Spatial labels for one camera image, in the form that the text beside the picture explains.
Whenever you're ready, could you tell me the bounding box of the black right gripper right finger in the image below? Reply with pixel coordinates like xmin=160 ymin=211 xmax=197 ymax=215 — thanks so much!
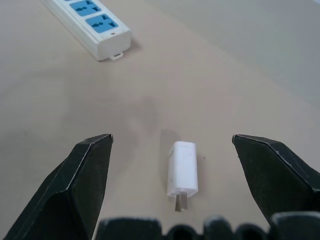
xmin=231 ymin=134 xmax=320 ymax=227

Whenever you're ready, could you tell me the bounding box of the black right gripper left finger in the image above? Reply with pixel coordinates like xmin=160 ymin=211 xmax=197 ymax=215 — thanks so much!
xmin=0 ymin=133 xmax=115 ymax=240

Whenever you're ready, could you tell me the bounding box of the white plug adapter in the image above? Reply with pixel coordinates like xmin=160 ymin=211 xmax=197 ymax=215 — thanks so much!
xmin=166 ymin=140 xmax=200 ymax=213

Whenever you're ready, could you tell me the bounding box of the white blue power strip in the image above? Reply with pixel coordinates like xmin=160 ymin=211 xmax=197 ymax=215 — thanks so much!
xmin=39 ymin=0 xmax=133 ymax=62

